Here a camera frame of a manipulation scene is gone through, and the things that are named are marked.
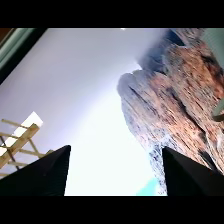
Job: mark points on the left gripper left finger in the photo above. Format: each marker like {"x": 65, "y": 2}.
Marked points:
{"x": 43, "y": 176}

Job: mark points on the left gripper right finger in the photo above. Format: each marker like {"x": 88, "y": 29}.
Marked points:
{"x": 190, "y": 176}

